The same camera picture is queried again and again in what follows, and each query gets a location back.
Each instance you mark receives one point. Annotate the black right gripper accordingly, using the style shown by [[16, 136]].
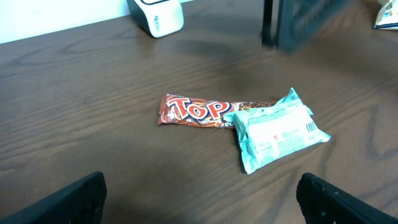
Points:
[[299, 20]]

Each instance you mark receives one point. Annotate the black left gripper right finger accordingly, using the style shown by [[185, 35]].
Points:
[[323, 203]]

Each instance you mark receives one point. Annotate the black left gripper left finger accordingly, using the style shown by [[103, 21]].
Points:
[[80, 202]]

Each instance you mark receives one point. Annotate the teal wet wipes pack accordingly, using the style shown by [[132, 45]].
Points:
[[268, 133]]

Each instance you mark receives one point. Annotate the yellow wiper bag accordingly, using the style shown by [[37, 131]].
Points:
[[387, 16]]

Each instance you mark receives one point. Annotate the orange Top chocolate bar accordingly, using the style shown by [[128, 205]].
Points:
[[200, 113]]

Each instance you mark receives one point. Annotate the white barcode scanner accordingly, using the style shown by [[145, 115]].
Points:
[[157, 18]]

